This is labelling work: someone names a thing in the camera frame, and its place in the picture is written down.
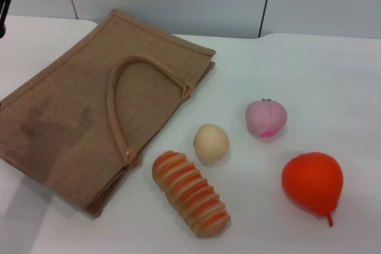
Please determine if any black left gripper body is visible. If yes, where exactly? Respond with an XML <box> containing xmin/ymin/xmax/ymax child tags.
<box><xmin>0</xmin><ymin>0</ymin><xmax>14</xmax><ymax>39</ymax></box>

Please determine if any brown jute tote bag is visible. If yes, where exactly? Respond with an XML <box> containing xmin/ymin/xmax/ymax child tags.
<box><xmin>0</xmin><ymin>8</ymin><xmax>217</xmax><ymax>218</ymax></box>

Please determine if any beige egg yolk pastry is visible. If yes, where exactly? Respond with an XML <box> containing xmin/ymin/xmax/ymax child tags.
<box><xmin>193</xmin><ymin>123</ymin><xmax>230</xmax><ymax>165</ymax></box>

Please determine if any orange striped bread loaf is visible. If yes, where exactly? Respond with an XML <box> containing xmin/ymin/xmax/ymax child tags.
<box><xmin>152</xmin><ymin>150</ymin><xmax>232</xmax><ymax>239</ymax></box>

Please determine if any pink peach toy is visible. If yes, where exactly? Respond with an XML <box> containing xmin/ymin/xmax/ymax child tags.
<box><xmin>245</xmin><ymin>98</ymin><xmax>288</xmax><ymax>139</ymax></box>

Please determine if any orange pear toy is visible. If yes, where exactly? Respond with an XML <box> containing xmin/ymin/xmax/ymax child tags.
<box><xmin>281</xmin><ymin>152</ymin><xmax>344</xmax><ymax>227</ymax></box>

